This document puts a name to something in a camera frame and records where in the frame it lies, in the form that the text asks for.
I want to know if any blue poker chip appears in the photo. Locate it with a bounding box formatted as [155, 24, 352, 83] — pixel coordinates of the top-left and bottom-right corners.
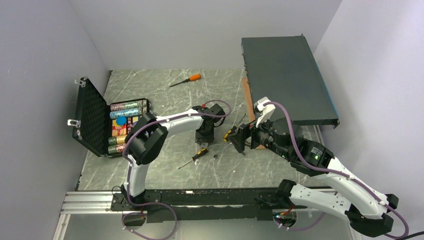
[115, 116, 127, 126]

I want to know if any wooden board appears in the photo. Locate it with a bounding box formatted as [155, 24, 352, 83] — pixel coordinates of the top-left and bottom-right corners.
[241, 77, 269, 150]

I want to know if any black yellow short screwdriver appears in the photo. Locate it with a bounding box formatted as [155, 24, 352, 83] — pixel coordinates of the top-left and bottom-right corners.
[177, 148, 209, 170]

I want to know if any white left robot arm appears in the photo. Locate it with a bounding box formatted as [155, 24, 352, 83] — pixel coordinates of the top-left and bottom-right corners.
[121, 103, 228, 210]

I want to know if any orange handled screwdriver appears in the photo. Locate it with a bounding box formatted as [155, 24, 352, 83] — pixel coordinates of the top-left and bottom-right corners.
[169, 73, 202, 88]

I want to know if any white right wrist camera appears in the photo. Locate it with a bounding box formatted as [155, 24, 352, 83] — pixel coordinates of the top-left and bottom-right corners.
[253, 96, 276, 128]

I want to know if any dark grey rack unit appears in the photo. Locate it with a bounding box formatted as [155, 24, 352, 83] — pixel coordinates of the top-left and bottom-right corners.
[241, 35, 340, 128]

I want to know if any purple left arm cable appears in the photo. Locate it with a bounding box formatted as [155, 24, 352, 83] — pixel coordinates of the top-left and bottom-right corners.
[121, 99, 232, 240]

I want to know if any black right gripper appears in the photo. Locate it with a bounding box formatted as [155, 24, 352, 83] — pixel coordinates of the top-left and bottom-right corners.
[227, 111, 292, 160]

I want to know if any black poker chip case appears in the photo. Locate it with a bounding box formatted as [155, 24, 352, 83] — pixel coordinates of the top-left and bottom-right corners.
[67, 77, 151, 158]

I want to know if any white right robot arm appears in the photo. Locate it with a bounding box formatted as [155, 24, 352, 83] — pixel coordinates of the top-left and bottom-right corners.
[223, 118, 399, 238]

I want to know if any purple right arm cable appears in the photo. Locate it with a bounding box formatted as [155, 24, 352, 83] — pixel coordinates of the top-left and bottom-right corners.
[264, 100, 410, 239]

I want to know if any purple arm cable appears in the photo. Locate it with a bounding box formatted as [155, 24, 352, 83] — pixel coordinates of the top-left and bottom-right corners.
[264, 100, 410, 239]
[121, 99, 232, 240]

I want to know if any silver ratchet wrench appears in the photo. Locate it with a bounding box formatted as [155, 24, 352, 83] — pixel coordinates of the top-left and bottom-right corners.
[213, 142, 233, 160]

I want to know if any black yellow long screwdriver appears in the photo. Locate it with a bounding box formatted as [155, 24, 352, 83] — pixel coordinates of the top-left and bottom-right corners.
[223, 113, 247, 142]

